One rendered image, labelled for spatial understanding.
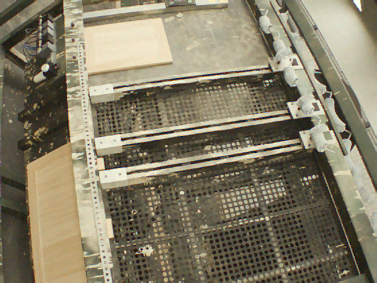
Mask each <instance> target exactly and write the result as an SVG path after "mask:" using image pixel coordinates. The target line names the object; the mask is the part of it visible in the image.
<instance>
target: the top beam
mask: <svg viewBox="0 0 377 283"><path fill-rule="evenodd" d="M247 2H248V5H249V6H250V9H251V11H252V13H253V15H254V17H255V19H256V22H257V24H258V25H259V18H260V17H262V16H265V13H266V12H267V10H268V12H267V14H266V17H268V19H269V22H270V23H271V24H272V25H273V30H274V31H278V32H279V33H280V35H279V39H280V40H282V41H283V43H284V44H285V47H286V48H289V49H290V46H292V44H291V42H290V41H289V38H288V37H287V34H286V33H285V31H284V30H283V28H282V26H281V24H280V22H279V20H278V19H277V16H276V15H275V12H274V11H273V9H272V7H271V4H270V3H269V0H247ZM259 27H260V26H259ZM261 31H262V33H263V35H264V37H265V39H266V41H267V44H268V45H269V48H270V50H271V52H272V55H273V56H274V57H275V56H276V54H277V53H276V52H275V49H274V46H273V42H274V41H275V40H278V34H279V33H278V32H273V31H272V32H270V33H268V34H266V33H264V32H263V30H262V29H261ZM294 72H295V75H296V76H297V77H298V79H299V80H298V83H299V84H302V85H304V86H306V87H303V86H300V85H299V84H298V85H297V86H292V87H291V86H289V84H288V83H287V82H286V80H285V82H286V84H287V86H288V89H289V91H290V94H291V96H292V98H293V100H294V102H297V100H298V99H299V98H300V97H302V96H303V95H304V92H305V89H306V88H307V91H306V95H309V94H311V95H312V96H313V94H312V92H314V88H313V87H312V84H311V83H310V80H309V79H308V76H307V74H306V72H305V71H304V68H303V69H295V70H294ZM282 73H283V72H282ZM282 75H283V74H282ZM283 78H284V75H283ZM284 79H285V78H284ZM317 116H319V117H320V118H318V117H315V116H311V117H303V119H302V122H303V124H304V126H305V129H306V131H307V130H311V129H312V128H313V127H316V126H318V124H319V121H320V120H321V122H320V124H323V123H324V124H325V125H327V124H326V121H328V119H327V117H326V115H325V114H323V115H317ZM322 133H323V135H324V138H325V139H326V141H329V140H332V137H331V135H330V133H329V131H326V132H322ZM327 149H329V150H332V151H334V152H335V154H334V153H332V152H330V151H328V150H325V151H323V152H319V151H318V150H317V149H316V148H315V149H314V150H315V154H316V157H317V158H318V161H319V163H320V167H321V169H322V171H323V173H324V174H323V175H324V177H325V179H326V181H327V185H328V187H329V189H330V192H331V195H332V197H333V200H334V202H335V206H336V209H337V211H338V214H339V217H340V219H341V221H342V225H343V229H344V230H345V234H346V235H347V240H348V241H349V245H350V246H351V250H352V253H353V256H354V258H355V262H356V263H357V264H356V265H357V267H358V270H359V273H360V275H361V274H362V273H365V274H366V275H367V276H366V277H367V278H368V282H369V283H377V238H376V235H375V234H374V230H373V227H372V224H371V222H370V219H369V218H368V214H367V213H366V209H365V207H364V204H363V202H362V199H361V197H360V194H359V193H358V190H357V187H356V184H355V182H354V180H353V177H352V175H351V172H350V170H349V168H348V166H347V162H346V161H345V157H344V156H343V154H342V152H341V149H340V147H339V144H338V143H337V144H329V145H327Z"/></svg>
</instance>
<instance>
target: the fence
mask: <svg viewBox="0 0 377 283"><path fill-rule="evenodd" d="M209 1H212V0H195V2H196V5H186V6H180V7H166V6H165V3H160V4H153V5H140V6H132V7H126V8H118V9H106V10H104V11H93V12H88V13H83V15H82V17H83V22H84V23H85V22H97V21H98V20H110V19H117V18H123V17H130V16H136V15H149V14H155V13H162V12H169V11H188V10H196V9H209V8H222V7H228V0H226V1H227V2H224V3H220V2H219V1H218V0H215V1H216V3H209Z"/></svg>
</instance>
